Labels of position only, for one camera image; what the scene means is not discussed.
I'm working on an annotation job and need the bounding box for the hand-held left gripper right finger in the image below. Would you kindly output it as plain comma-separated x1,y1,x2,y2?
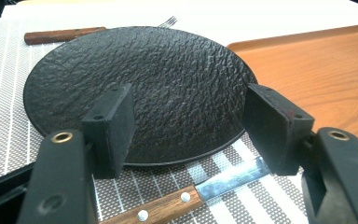
241,82,315,176

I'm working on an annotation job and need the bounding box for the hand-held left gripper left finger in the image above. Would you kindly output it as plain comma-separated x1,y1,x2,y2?
81,82,137,180

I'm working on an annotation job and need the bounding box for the wooden serving tray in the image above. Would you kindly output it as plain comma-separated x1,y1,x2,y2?
227,23,358,160

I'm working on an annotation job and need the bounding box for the black textured round plate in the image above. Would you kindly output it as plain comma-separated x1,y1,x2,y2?
22,26,259,166

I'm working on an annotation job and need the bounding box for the wooden-handled table knife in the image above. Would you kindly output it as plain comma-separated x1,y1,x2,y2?
99,157,271,224

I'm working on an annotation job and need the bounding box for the wooden-handled fork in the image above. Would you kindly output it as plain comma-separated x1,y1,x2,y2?
23,16,179,46

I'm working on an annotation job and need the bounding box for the grey white striped placemat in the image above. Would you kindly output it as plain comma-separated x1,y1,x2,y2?
0,17,311,224

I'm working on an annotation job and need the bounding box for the white board sheet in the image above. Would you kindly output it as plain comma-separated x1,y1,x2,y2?
0,0,358,48

